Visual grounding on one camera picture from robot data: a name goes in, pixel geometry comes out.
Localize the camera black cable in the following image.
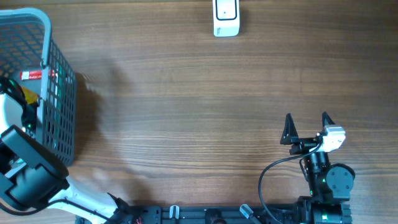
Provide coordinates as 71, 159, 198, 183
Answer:
257, 141, 324, 224
0, 198, 109, 220

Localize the green 3M gloves pack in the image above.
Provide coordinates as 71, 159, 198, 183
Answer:
49, 68, 66, 122

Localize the red white toothpaste box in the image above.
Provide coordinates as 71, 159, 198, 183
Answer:
19, 70, 58, 81

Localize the left camera black cable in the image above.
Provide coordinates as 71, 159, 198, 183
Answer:
0, 198, 109, 220

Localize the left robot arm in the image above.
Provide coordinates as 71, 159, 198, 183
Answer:
1, 77, 134, 223

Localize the right camera black cable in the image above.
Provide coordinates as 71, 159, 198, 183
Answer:
257, 141, 324, 224

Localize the yellow sauce bottle green cap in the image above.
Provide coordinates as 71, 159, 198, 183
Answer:
21, 86, 40, 106

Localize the grey plastic mesh basket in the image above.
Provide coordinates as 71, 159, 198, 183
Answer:
1, 7, 77, 166

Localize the white barcode scanner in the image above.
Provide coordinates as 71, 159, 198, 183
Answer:
213, 0, 240, 37

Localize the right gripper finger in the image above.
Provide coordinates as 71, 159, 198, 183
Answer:
280, 113, 299, 145
322, 111, 335, 127

